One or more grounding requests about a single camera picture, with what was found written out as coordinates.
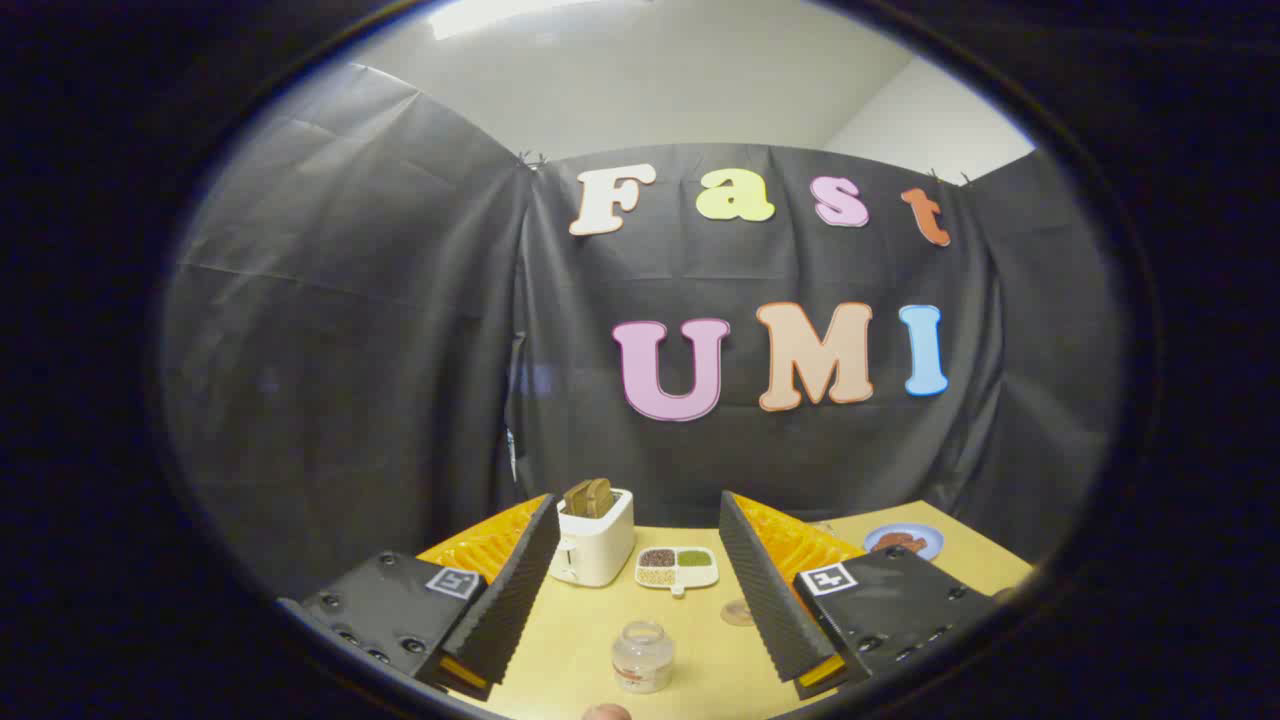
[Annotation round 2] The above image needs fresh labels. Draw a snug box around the white divided bean tray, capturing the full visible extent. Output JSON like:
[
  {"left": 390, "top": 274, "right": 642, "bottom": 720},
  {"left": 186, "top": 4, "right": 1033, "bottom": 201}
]
[{"left": 635, "top": 546, "right": 720, "bottom": 598}]

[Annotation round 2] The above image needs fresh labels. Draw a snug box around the clear juice bottle red label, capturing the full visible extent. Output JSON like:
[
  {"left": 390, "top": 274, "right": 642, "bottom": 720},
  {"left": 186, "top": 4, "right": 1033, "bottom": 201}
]
[{"left": 612, "top": 620, "right": 676, "bottom": 695}]

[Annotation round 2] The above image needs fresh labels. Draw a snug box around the wooden table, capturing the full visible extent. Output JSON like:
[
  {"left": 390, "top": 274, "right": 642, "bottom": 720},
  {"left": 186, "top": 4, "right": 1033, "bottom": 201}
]
[{"left": 440, "top": 500, "right": 1036, "bottom": 720}]

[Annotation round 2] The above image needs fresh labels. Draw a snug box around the white toaster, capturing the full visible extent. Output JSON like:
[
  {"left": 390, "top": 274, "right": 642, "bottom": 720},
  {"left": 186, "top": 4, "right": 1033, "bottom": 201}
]
[{"left": 548, "top": 487, "right": 636, "bottom": 588}]

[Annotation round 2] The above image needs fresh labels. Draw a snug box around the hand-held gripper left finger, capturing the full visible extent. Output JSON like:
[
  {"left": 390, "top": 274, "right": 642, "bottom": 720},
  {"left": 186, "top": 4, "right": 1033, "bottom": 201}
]
[{"left": 278, "top": 493, "right": 563, "bottom": 701}]

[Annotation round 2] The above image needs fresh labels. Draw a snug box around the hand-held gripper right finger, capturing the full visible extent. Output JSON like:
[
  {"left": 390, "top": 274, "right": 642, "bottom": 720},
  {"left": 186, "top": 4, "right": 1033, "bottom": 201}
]
[{"left": 718, "top": 490, "right": 1001, "bottom": 701}]

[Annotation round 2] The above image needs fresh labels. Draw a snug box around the blue plate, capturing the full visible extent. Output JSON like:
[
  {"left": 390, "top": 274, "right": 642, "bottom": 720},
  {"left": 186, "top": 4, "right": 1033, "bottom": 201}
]
[{"left": 863, "top": 523, "right": 945, "bottom": 562}]

